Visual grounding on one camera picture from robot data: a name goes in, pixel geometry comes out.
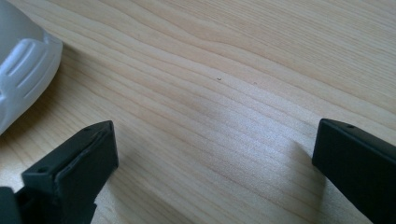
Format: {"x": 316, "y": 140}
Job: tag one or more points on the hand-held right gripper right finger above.
{"x": 358, "y": 161}

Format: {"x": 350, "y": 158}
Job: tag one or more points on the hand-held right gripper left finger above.
{"x": 74, "y": 165}

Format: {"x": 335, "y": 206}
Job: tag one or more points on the white ribbed plastic container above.
{"x": 21, "y": 65}

